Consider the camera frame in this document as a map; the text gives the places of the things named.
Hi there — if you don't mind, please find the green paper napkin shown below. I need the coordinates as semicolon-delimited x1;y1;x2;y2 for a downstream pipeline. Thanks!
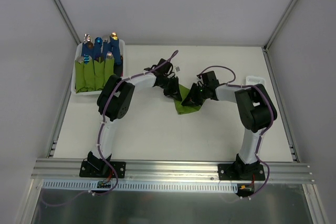
174;84;202;115

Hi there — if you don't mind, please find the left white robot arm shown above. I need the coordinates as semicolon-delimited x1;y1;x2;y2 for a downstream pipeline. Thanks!
80;59;182;177

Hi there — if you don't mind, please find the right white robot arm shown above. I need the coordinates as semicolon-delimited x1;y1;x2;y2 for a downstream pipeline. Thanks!
182;71;277;180

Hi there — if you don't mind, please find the green napkin roll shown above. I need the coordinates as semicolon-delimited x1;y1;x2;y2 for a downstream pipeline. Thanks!
83;55;95;92
75;56;86;93
93;60;105;91
104;51;114;83

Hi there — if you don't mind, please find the blue napkin roll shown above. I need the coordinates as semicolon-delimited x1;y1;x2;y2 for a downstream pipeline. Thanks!
102;36;112;60
92;37;103;61
81;34;93;57
110;32;122;66

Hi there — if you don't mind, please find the white utensil tray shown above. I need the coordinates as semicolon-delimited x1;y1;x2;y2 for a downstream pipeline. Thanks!
245;76;266;87

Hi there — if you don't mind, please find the white basket of rolls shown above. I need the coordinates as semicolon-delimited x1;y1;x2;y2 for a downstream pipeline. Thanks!
70;39;127;96

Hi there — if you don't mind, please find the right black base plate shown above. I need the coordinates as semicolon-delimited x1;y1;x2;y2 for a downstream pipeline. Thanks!
217;163;266;182

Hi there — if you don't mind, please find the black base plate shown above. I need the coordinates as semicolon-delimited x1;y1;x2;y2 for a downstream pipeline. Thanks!
79;159;126;178
217;163;266;182

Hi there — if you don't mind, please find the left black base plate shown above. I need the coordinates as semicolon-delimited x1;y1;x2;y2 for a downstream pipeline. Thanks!
79;159;126;178

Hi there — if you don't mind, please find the aluminium mounting rail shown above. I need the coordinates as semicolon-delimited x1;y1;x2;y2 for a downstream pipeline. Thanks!
31;158;316;184

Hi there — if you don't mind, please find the white slotted cable duct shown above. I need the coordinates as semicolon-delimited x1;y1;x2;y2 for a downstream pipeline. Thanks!
41;179;238;194

